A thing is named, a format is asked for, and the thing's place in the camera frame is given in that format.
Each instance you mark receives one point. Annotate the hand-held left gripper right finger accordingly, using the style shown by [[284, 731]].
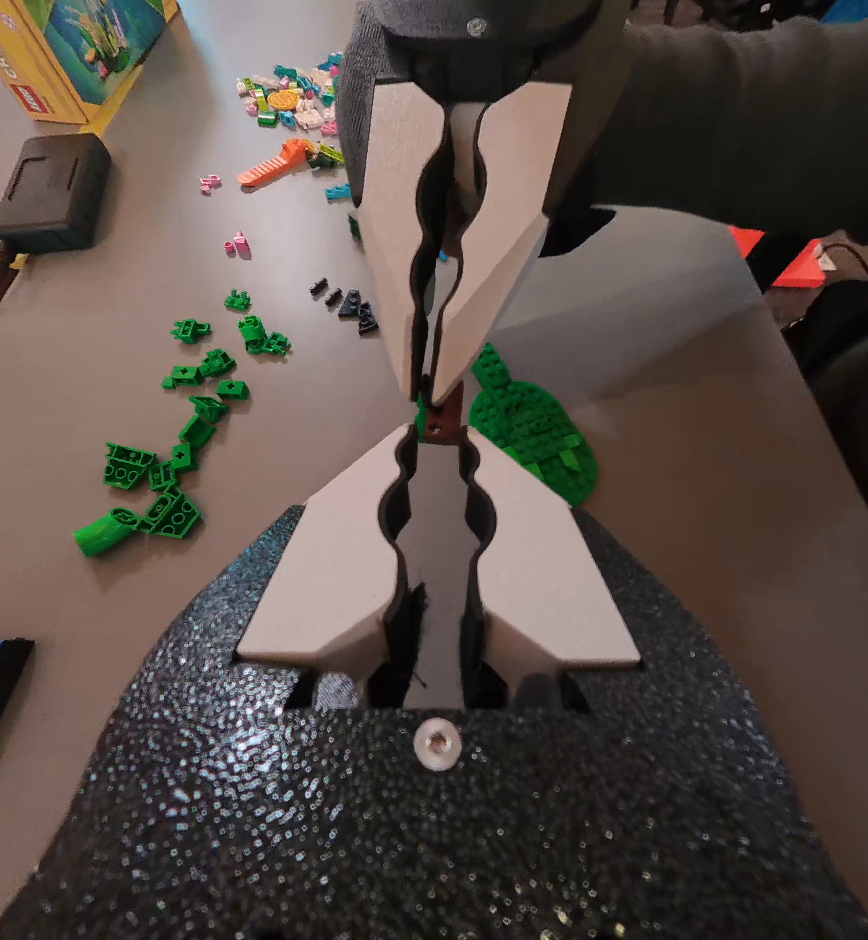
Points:
[[558, 573]]

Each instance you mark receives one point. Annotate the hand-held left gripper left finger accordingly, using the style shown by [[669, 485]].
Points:
[[323, 573]]

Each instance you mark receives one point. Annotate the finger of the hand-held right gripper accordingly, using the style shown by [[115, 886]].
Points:
[[390, 220], [514, 191]]

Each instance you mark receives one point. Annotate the green round plate assembly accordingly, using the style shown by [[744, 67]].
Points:
[[536, 433]]

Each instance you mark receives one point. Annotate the pile of colourful bricks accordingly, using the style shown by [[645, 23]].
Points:
[[294, 95]]

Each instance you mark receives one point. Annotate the brown and green brick assembly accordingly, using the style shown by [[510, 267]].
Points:
[[441, 422]]

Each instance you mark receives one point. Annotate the black wedge plate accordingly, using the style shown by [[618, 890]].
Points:
[[351, 303], [368, 321]]

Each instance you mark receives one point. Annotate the black pin brick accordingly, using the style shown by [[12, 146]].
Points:
[[333, 297], [319, 286]]

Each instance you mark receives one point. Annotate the orange brick separator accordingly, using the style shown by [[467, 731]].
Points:
[[272, 165]]

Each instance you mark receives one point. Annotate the pink brick piece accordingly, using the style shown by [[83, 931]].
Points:
[[237, 244], [211, 183]]

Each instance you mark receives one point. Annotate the pile of green bricks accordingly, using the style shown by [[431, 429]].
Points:
[[177, 455]]

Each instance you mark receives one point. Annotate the orange floor object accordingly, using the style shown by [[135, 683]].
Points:
[[779, 257]]

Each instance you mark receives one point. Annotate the black hard case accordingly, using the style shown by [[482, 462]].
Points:
[[52, 191]]

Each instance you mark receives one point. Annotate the colourful toy box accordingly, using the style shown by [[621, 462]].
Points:
[[74, 51]]

